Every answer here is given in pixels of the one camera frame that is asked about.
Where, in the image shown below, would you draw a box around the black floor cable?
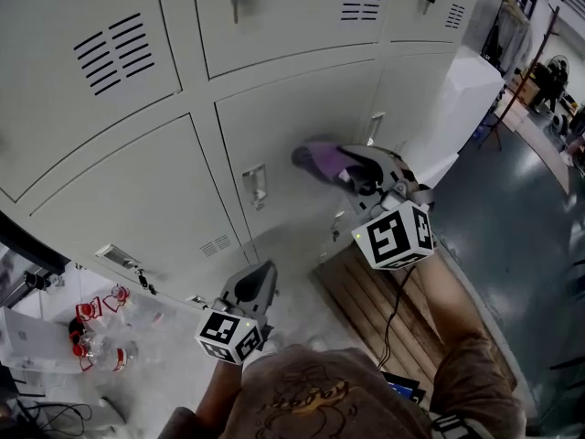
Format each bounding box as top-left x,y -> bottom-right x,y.
0,398 -> 95,439

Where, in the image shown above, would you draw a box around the brown coat stand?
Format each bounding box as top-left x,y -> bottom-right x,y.
477,5 -> 562,153

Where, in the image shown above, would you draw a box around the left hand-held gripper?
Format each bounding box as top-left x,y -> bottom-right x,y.
194,260 -> 279,365

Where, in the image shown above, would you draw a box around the person's left forearm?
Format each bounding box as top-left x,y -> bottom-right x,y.
194,359 -> 243,423

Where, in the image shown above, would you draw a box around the cardboard box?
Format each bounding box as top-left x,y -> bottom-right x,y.
509,73 -> 540,107

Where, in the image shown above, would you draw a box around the grey metal locker door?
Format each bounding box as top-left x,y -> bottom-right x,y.
213,59 -> 386,242

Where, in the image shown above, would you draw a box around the purple grey cleaning cloth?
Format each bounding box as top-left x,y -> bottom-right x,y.
291,140 -> 367,191

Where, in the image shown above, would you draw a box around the white side panel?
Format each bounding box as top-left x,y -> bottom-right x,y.
410,46 -> 506,191

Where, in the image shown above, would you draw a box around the person's right forearm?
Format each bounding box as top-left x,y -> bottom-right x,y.
401,244 -> 485,342

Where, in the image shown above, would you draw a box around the wooden slat platform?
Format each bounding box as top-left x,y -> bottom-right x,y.
313,240 -> 517,392

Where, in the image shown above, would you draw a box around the black clamp device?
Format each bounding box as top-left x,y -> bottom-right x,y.
22,270 -> 54,292

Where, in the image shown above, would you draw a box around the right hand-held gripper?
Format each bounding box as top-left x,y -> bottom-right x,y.
335,144 -> 434,272

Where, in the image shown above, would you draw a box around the white flat box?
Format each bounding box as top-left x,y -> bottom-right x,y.
0,306 -> 86,374

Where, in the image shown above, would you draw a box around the white metal locker cabinet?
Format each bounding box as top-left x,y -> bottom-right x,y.
0,0 -> 485,310

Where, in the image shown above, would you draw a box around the black device blue screen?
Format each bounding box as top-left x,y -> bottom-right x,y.
383,372 -> 421,404

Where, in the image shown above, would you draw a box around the round standing fan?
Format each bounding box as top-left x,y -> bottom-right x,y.
546,52 -> 571,81

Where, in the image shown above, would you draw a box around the hanging grey clothes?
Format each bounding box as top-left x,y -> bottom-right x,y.
484,0 -> 534,75

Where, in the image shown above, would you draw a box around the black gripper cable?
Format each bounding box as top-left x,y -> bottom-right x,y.
377,265 -> 418,369

